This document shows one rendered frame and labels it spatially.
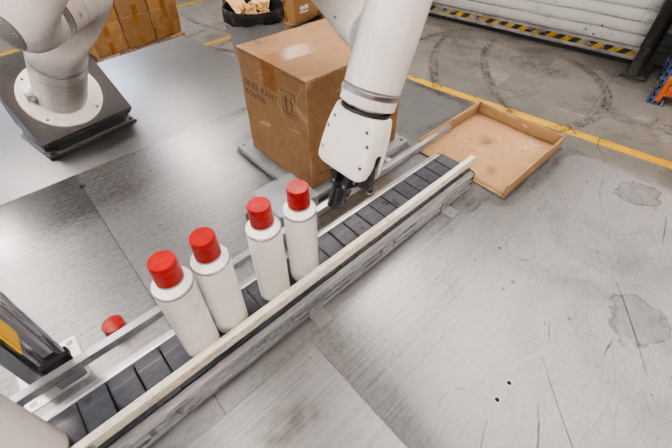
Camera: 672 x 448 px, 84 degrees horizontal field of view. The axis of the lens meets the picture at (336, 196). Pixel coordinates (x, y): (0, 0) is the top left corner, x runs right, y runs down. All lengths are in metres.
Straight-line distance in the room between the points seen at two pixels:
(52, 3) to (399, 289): 0.78
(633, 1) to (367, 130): 3.94
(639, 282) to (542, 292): 0.19
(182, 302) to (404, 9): 0.45
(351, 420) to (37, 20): 0.81
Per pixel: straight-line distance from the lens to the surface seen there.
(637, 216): 1.08
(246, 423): 0.59
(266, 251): 0.55
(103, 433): 0.61
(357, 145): 0.55
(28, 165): 1.27
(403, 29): 0.51
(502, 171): 1.04
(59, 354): 0.65
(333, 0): 0.60
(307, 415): 0.58
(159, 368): 0.65
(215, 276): 0.52
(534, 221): 0.94
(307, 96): 0.74
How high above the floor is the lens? 1.44
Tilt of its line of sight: 43 degrees down
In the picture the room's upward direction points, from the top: straight up
